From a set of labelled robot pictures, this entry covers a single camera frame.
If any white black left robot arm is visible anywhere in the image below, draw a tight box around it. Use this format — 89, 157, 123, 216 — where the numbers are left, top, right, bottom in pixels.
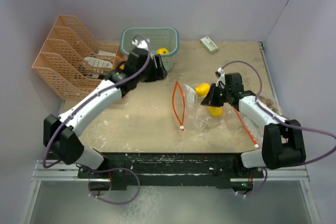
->
43, 47, 167, 178

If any light blue plastic basket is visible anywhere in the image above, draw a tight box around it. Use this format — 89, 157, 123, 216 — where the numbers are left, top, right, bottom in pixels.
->
120, 27, 180, 71

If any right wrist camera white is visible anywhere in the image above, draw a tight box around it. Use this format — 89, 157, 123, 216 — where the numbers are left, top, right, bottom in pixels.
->
215, 68, 225, 88

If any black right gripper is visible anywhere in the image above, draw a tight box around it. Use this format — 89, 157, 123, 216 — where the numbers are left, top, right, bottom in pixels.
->
201, 83, 231, 108

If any yellow fake lemon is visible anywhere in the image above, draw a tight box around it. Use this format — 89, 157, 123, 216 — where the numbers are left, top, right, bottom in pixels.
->
156, 48, 170, 55

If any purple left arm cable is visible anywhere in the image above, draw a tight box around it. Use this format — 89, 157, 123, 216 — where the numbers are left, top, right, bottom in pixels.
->
43, 35, 152, 169

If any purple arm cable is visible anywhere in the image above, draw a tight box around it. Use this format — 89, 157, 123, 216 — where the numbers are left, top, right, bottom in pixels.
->
217, 60, 336, 167
43, 35, 152, 169

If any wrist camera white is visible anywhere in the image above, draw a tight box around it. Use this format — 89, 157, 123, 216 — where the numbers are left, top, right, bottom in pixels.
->
215, 68, 225, 88
132, 38, 149, 50

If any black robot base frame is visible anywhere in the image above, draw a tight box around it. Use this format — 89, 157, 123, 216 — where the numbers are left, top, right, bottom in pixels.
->
74, 152, 264, 191

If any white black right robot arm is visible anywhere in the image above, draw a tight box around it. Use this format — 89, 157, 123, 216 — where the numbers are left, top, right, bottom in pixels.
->
201, 71, 306, 177

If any aluminium rail frame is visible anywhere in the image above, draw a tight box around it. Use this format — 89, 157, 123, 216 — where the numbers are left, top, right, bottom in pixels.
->
19, 159, 79, 224

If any orange mesh file organizer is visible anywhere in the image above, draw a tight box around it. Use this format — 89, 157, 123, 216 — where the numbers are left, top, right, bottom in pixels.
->
32, 15, 127, 100

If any yellow fake pear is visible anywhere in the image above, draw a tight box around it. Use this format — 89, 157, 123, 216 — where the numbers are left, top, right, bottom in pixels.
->
195, 82, 211, 97

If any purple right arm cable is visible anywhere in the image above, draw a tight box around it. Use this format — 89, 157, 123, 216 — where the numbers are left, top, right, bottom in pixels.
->
217, 60, 336, 167

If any small white green box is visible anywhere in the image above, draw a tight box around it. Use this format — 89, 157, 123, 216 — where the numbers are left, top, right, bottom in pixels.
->
200, 36, 218, 54

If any clear zip bag red seal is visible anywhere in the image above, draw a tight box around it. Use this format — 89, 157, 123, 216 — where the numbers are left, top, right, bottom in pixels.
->
172, 81, 215, 131

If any yellow fake fruit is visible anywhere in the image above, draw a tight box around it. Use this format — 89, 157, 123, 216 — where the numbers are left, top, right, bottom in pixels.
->
208, 106, 223, 117

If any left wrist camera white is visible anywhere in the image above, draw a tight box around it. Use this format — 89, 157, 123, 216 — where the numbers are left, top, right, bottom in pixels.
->
132, 38, 149, 50

